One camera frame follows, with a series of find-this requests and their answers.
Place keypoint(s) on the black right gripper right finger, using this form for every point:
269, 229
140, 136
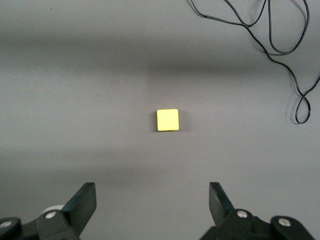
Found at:
221, 212

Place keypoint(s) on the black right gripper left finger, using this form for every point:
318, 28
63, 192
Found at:
80, 207

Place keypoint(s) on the yellow cube block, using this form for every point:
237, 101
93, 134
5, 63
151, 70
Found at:
167, 120

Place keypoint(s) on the dark grey table cover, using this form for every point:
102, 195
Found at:
100, 100

